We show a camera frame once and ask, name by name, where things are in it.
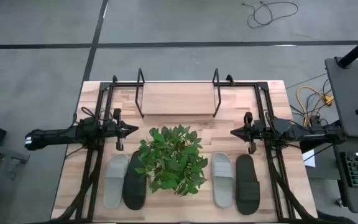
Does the green potted plant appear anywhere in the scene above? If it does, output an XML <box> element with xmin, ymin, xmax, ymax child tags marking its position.
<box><xmin>134</xmin><ymin>124</ymin><xmax>209</xmax><ymax>197</ymax></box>

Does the light grey slide sandal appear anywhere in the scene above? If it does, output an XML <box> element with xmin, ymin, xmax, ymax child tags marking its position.
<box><xmin>211</xmin><ymin>151</ymin><xmax>235</xmax><ymax>208</ymax></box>
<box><xmin>103</xmin><ymin>152</ymin><xmax>130</xmax><ymax>210</ymax></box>

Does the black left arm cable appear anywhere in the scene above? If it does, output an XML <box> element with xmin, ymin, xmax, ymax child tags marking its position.
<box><xmin>80</xmin><ymin>106</ymin><xmax>105</xmax><ymax>123</ymax></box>

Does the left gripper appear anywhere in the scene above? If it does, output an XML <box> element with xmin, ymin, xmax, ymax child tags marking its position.
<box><xmin>103</xmin><ymin>108</ymin><xmax>140</xmax><ymax>152</ymax></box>

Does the white paper sheet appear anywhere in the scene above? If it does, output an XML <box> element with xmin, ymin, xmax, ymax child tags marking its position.
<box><xmin>302</xmin><ymin>149</ymin><xmax>316</xmax><ymax>168</ymax></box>

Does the black floor cable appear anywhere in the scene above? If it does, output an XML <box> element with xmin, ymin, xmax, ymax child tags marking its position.
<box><xmin>242</xmin><ymin>1</ymin><xmax>300</xmax><ymax>29</ymax></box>

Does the wooden shelf black metal frame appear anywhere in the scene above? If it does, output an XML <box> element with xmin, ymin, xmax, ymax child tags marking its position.
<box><xmin>134</xmin><ymin>67</ymin><xmax>223</xmax><ymax>119</ymax></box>

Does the black aluminium table frame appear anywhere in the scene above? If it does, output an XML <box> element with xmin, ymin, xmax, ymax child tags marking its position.
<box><xmin>51</xmin><ymin>74</ymin><xmax>323</xmax><ymax>223</ymax></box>

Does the dark green slide sandal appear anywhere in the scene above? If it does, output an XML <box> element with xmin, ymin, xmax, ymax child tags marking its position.
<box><xmin>235</xmin><ymin>154</ymin><xmax>261</xmax><ymax>215</ymax></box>
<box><xmin>121</xmin><ymin>151</ymin><xmax>149</xmax><ymax>211</ymax></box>

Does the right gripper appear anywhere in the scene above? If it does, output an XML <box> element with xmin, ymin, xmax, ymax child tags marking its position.
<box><xmin>230</xmin><ymin>111</ymin><xmax>267</xmax><ymax>155</ymax></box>

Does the grey desk surface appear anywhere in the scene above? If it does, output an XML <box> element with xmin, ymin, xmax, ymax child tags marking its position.
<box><xmin>324</xmin><ymin>57</ymin><xmax>358</xmax><ymax>139</ymax></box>

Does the yellow cable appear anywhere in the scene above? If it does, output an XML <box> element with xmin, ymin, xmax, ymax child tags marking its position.
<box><xmin>296</xmin><ymin>86</ymin><xmax>334</xmax><ymax>127</ymax></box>

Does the black pole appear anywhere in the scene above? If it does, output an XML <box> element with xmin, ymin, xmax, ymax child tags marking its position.
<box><xmin>337</xmin><ymin>28</ymin><xmax>358</xmax><ymax>68</ymax></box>

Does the grey keyboard desk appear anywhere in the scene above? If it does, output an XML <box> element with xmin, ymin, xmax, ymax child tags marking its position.
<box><xmin>331</xmin><ymin>136</ymin><xmax>358</xmax><ymax>216</ymax></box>

